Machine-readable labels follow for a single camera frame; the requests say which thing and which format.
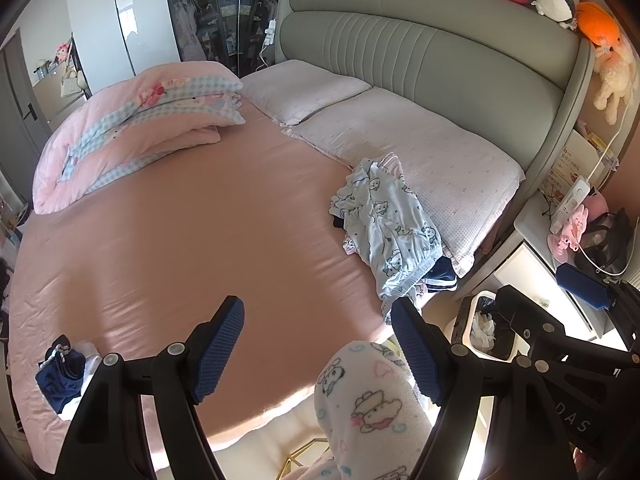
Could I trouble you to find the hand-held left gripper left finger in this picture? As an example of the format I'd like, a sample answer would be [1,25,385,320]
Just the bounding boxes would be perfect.
[54,295,246,480]

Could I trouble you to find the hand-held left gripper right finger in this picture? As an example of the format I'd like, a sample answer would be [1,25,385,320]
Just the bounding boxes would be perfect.
[390,300,567,480]

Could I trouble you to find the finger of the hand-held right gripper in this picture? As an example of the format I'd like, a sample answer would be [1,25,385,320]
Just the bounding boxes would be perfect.
[555,261,640,350]
[493,284,617,370]

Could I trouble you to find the light blue cartoon pajama pants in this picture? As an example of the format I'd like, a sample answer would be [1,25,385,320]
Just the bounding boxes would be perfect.
[329,159,445,325]

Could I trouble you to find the white nightstand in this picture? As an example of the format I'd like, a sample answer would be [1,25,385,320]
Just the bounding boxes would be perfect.
[492,190,633,341]

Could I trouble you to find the black bag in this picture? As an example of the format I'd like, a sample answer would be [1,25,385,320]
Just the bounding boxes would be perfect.
[575,209,633,277]

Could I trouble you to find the white trash bin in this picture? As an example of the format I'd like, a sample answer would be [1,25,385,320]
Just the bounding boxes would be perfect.
[445,290,519,364]

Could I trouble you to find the pink plush holder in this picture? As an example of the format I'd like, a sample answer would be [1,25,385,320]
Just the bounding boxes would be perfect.
[547,207,588,264]

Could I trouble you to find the person's fleece pajama leg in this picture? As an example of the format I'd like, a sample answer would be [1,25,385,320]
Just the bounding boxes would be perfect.
[312,340,436,480]

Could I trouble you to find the white power strip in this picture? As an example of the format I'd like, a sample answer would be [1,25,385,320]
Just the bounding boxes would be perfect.
[550,177,592,234]

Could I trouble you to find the pink bed sheet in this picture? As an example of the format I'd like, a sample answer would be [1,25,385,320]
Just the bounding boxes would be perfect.
[7,105,526,473]

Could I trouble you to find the orange and white box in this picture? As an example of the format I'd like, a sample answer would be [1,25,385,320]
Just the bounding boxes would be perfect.
[547,145,587,196]

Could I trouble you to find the white garment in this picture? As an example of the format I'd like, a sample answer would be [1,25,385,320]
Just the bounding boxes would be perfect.
[59,341,106,417]

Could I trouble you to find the blue garment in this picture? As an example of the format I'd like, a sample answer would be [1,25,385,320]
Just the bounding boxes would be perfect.
[36,352,87,412]

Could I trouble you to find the pale pink pillow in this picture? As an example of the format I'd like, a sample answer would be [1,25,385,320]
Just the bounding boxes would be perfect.
[282,87,526,278]
[240,59,373,127]

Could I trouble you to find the cream poodle plush toy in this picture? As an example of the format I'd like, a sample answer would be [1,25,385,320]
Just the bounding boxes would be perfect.
[592,45,633,126]

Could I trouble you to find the folded pink checked quilt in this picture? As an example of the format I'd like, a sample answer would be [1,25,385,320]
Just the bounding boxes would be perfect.
[32,60,247,216]

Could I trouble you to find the large orange plush toy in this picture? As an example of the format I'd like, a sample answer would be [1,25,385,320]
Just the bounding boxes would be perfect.
[575,2,621,47]

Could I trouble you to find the black and white plush toy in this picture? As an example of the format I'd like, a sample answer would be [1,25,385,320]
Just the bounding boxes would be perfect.
[530,0,578,29]

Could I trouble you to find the grey-green padded headboard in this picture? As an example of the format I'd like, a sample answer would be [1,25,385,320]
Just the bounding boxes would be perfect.
[275,0,596,301]

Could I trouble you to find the cream handbag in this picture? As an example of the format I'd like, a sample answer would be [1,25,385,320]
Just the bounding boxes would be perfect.
[60,67,84,99]

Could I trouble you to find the grey door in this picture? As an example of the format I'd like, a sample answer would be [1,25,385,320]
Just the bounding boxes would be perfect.
[0,30,51,171]

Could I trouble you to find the dark glass wardrobe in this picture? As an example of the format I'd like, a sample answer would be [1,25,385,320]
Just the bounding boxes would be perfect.
[167,0,301,78]

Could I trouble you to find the white wardrobe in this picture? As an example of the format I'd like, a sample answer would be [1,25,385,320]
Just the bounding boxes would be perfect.
[67,0,182,82]

